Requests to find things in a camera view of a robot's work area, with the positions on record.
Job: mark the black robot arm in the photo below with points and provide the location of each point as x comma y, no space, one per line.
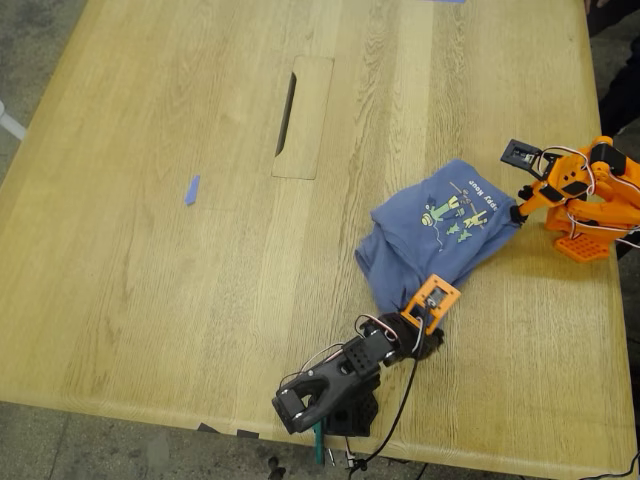
330,385

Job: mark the gripper orange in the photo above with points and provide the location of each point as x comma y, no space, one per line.
535,198

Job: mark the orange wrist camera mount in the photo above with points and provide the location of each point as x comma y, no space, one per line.
432,300

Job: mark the small blue tape piece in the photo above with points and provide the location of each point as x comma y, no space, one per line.
192,191

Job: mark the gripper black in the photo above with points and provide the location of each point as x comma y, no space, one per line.
426,348

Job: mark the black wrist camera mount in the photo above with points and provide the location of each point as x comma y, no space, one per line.
515,150

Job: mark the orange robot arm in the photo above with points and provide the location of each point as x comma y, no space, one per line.
605,210

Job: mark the green table clamp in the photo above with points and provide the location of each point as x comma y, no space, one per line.
319,442

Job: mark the long blue tape strip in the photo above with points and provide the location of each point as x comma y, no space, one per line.
444,1

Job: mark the blue printed T-shirt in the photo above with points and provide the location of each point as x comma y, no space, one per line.
415,240

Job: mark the black tape patch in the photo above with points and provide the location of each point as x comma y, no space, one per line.
247,434
207,428

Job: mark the person in dark clothes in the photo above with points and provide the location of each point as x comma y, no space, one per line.
622,90

